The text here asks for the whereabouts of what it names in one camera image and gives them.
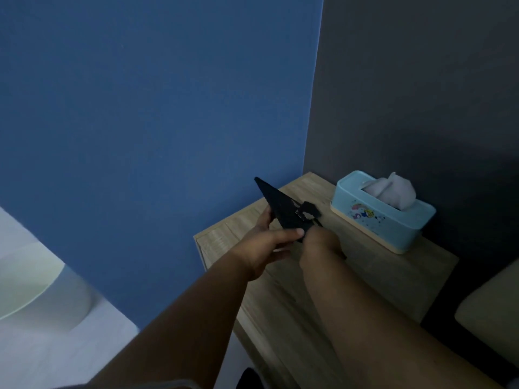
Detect white round bowl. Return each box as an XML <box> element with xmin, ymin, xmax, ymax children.
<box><xmin>0</xmin><ymin>240</ymin><xmax>96</xmax><ymax>333</ymax></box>

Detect beige seat cushion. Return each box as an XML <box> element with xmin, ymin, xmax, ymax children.
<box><xmin>454</xmin><ymin>258</ymin><xmax>519</xmax><ymax>369</ymax></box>

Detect person's left hand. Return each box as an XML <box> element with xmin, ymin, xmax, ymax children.
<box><xmin>229</xmin><ymin>206</ymin><xmax>305</xmax><ymax>282</ymax></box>

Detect person's right hand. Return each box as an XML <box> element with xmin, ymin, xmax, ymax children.
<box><xmin>299</xmin><ymin>228</ymin><xmax>348</xmax><ymax>273</ymax></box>

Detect white table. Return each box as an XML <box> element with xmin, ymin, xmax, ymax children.
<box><xmin>0</xmin><ymin>206</ymin><xmax>141</xmax><ymax>389</ymax></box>

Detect person's right forearm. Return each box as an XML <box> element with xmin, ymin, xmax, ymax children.
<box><xmin>302</xmin><ymin>261</ymin><xmax>504</xmax><ymax>389</ymax></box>

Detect black triangular object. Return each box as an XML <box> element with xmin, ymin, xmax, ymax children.
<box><xmin>254</xmin><ymin>176</ymin><xmax>324</xmax><ymax>244</ymax></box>

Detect person's left forearm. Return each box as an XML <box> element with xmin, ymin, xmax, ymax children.
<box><xmin>86</xmin><ymin>255</ymin><xmax>257</xmax><ymax>389</ymax></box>

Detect light blue tissue box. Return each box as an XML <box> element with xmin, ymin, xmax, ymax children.
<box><xmin>330</xmin><ymin>170</ymin><xmax>437</xmax><ymax>255</ymax></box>

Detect black shoe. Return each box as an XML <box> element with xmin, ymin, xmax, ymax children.
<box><xmin>236</xmin><ymin>367</ymin><xmax>267</xmax><ymax>389</ymax></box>

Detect light wooden cabinet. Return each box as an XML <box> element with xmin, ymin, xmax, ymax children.
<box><xmin>193</xmin><ymin>172</ymin><xmax>459</xmax><ymax>389</ymax></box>

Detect white tissue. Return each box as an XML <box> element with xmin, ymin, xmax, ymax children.
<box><xmin>360</xmin><ymin>172</ymin><xmax>417</xmax><ymax>212</ymax></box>

